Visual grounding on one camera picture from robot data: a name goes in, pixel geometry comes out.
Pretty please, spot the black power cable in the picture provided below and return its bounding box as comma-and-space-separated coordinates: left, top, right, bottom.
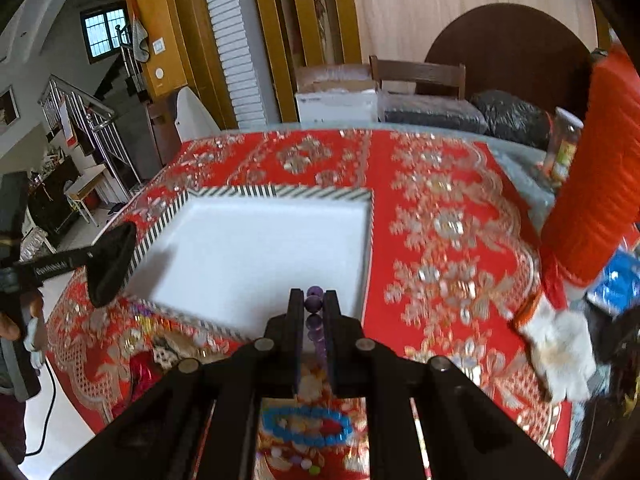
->
22, 358, 58, 458

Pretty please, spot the white cardboard box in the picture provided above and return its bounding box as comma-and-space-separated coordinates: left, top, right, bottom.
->
295, 80, 378, 122

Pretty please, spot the metal stair railing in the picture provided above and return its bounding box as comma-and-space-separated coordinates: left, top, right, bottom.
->
38, 74, 142, 197

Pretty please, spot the white folded board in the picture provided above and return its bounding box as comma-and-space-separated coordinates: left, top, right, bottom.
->
175, 87, 221, 142

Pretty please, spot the purple bead bracelet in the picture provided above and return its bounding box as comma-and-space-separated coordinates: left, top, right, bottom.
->
302, 285, 331, 386

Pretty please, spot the blue plastic bag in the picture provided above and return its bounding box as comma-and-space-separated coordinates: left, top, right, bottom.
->
587, 249, 639, 318

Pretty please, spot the dark wooden chair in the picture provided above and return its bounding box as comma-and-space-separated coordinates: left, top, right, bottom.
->
369, 55, 466, 100

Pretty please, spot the round dark wooden tabletop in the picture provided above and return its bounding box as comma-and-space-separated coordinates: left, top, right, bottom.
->
425, 3, 592, 119

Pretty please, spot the black plastic-wrapped package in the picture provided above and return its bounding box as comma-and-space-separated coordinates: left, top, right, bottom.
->
378, 91, 488, 134

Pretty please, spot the blue bead bracelet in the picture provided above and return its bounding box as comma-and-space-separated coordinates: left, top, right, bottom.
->
260, 404, 356, 449

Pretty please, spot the red floral gold tablecloth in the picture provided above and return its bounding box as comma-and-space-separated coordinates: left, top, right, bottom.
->
48, 128, 567, 479

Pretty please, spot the black garbage bag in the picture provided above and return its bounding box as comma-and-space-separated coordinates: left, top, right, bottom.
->
470, 90, 552, 151

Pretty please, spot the striped white tray box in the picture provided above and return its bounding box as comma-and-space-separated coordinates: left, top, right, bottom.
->
124, 184, 373, 340

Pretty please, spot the person's left hand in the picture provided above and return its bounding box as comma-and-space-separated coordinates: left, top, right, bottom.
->
1, 289, 48, 370

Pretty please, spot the white work glove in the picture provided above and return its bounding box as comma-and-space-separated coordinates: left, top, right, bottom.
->
513, 290, 597, 403

